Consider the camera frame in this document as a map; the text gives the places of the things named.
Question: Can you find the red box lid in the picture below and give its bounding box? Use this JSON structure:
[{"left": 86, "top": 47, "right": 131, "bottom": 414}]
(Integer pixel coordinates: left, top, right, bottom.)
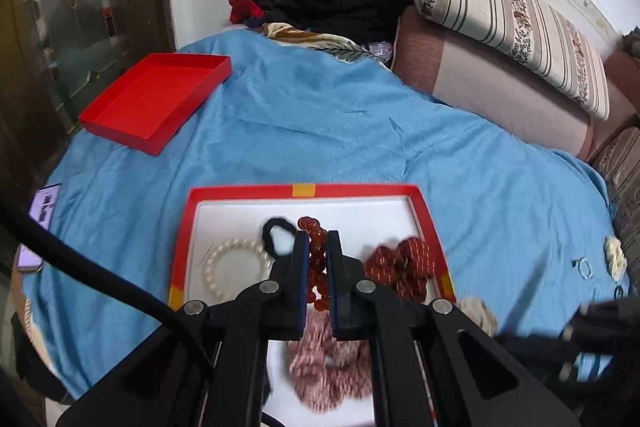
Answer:
[{"left": 78, "top": 53, "right": 232, "bottom": 156}]

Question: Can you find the black hair tie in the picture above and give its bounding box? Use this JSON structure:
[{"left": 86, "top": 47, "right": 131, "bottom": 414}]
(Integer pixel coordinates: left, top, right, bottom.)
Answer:
[{"left": 262, "top": 218, "right": 298, "bottom": 258}]

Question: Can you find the grey green garment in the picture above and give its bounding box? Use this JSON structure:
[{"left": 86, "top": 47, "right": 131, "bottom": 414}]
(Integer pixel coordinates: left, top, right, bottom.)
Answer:
[{"left": 620, "top": 27, "right": 640, "bottom": 58}]

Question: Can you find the red garment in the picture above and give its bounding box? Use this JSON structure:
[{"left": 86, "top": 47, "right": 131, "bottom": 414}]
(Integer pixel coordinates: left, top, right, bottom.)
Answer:
[{"left": 229, "top": 0, "right": 286, "bottom": 28}]

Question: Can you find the patterned silk scarf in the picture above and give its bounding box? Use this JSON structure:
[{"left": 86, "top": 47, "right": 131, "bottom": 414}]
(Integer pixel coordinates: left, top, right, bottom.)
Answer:
[{"left": 262, "top": 23, "right": 391, "bottom": 62}]

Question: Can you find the white dotted scrunchie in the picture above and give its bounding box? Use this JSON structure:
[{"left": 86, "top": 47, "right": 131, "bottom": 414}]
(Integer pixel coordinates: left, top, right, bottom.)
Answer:
[{"left": 457, "top": 298, "right": 499, "bottom": 337}]

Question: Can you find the striped sofa back cushion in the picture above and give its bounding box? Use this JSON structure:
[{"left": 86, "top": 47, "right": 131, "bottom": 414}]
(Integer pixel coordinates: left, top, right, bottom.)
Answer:
[{"left": 587, "top": 127, "right": 640, "bottom": 268}]

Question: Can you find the red plaid scrunchie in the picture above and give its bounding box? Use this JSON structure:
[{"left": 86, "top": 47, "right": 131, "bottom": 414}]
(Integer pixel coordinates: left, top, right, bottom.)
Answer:
[{"left": 287, "top": 309, "right": 373, "bottom": 413}]

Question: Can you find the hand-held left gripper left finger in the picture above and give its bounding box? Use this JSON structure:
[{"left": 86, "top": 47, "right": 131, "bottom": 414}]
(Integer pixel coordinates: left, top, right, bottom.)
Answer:
[{"left": 55, "top": 229, "right": 311, "bottom": 427}]

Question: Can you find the thick black cable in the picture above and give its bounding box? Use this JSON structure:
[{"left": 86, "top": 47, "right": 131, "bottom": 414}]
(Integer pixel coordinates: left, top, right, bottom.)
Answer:
[{"left": 0, "top": 202, "right": 216, "bottom": 408}]

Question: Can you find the wooden cabinet with glass door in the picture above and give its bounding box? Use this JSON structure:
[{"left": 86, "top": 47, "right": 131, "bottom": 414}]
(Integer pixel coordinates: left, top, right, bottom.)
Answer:
[{"left": 0, "top": 0, "right": 176, "bottom": 188}]

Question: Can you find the white pearl bracelet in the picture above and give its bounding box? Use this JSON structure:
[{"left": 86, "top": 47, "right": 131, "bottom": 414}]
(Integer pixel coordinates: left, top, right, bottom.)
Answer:
[{"left": 202, "top": 238, "right": 276, "bottom": 300}]

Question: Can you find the blue blanket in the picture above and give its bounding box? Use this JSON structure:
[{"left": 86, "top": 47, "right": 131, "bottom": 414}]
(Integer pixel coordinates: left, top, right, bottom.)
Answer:
[{"left": 22, "top": 29, "right": 631, "bottom": 400}]

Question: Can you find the purple phone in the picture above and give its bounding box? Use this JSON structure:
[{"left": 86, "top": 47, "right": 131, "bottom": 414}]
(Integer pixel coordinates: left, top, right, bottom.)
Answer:
[{"left": 29, "top": 183, "right": 62, "bottom": 224}]

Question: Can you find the black clothes pile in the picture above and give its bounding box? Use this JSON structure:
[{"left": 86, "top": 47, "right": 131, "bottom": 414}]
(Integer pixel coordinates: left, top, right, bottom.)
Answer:
[{"left": 262, "top": 0, "right": 415, "bottom": 46}]

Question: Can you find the pale phone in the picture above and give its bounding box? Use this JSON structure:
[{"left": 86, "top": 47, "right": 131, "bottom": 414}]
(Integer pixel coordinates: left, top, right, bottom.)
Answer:
[{"left": 15, "top": 243, "right": 45, "bottom": 275}]

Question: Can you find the red box with white inside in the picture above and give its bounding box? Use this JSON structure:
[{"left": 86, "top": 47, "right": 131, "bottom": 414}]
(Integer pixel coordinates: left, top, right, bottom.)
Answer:
[{"left": 167, "top": 183, "right": 457, "bottom": 427}]

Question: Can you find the red polka dot scrunchie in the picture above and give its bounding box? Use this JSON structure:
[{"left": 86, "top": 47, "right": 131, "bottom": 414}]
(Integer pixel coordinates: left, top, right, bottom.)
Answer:
[{"left": 363, "top": 236, "right": 433, "bottom": 300}]

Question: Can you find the striped floral cushion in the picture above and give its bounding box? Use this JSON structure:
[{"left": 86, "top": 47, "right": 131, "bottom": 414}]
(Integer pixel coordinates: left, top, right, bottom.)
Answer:
[{"left": 412, "top": 0, "right": 611, "bottom": 122}]

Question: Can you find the cream scrunchie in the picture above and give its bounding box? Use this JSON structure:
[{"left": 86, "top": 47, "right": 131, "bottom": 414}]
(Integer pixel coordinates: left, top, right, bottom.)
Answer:
[{"left": 603, "top": 236, "right": 628, "bottom": 280}]

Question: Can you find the red bead bracelet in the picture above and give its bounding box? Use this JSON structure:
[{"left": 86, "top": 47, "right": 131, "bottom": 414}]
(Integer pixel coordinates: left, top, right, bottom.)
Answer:
[{"left": 297, "top": 216, "right": 333, "bottom": 313}]

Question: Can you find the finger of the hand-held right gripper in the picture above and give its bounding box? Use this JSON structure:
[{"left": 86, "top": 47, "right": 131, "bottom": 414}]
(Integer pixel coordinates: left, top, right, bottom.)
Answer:
[
  {"left": 562, "top": 297, "right": 640, "bottom": 347},
  {"left": 492, "top": 331, "right": 616, "bottom": 388}
]

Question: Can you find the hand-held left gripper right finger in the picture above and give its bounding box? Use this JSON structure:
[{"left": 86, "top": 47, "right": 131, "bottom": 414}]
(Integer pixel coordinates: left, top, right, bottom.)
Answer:
[{"left": 326, "top": 229, "right": 583, "bottom": 427}]

